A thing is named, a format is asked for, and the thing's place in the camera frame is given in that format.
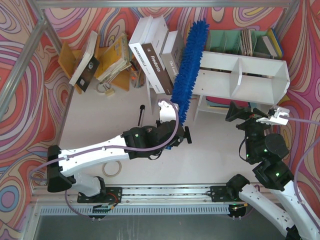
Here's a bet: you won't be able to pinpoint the blue microfiber duster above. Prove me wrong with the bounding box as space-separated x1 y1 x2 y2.
171 19 209 125

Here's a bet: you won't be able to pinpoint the blue yellow book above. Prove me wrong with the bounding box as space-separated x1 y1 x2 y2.
262 28 284 60

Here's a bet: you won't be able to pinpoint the masking tape roll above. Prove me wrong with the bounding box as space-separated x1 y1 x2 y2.
102 161 122 178

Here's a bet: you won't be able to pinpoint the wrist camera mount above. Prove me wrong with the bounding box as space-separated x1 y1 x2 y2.
158 99 179 124
256 105 290 126

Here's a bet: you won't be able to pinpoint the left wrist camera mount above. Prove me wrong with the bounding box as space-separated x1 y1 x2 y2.
158 99 179 124

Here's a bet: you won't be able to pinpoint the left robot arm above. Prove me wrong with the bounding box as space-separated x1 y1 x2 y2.
46 120 185 197

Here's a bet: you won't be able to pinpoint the small white shelf stand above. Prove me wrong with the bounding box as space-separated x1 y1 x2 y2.
145 77 158 115

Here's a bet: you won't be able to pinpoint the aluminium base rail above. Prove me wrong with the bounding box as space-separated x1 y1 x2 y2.
31 184 303 208

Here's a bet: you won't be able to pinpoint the stack of coloured folders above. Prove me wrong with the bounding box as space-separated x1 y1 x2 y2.
205 96 231 109

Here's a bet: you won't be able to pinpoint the black white utility knife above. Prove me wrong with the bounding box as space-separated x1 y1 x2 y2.
138 104 145 127

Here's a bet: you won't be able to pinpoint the black white paperback book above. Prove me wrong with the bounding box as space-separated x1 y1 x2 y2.
69 30 100 92

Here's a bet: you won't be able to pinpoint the brown Fredonia book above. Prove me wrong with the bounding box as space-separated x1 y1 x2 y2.
142 43 173 95

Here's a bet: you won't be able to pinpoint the black clip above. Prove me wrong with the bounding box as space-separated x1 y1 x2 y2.
183 126 192 144

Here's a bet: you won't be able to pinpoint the white bookshelf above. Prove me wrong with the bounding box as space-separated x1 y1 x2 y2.
190 51 291 119

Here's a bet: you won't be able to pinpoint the yellow wooden book rack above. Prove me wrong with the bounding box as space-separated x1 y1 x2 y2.
58 31 131 93

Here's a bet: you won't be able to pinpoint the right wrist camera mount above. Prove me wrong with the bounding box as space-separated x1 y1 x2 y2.
256 105 290 126

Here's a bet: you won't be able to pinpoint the white Mademoiselle book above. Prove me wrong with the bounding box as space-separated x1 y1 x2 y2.
128 16 165 94

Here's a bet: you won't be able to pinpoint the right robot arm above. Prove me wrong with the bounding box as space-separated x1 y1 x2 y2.
225 101 320 240

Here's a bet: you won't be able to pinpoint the green file organizer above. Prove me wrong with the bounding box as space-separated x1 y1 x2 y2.
205 29 268 57

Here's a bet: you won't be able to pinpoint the pencil cup with pencils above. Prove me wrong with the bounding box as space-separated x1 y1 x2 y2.
130 58 145 89

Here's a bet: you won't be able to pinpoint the grey Lonely City book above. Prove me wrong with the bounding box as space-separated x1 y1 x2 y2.
160 30 185 83

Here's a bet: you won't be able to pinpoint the brass padlock with ring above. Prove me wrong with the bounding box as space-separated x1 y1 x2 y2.
95 83 115 97

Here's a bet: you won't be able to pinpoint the yellow worn books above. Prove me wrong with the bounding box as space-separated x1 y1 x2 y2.
96 32 130 83

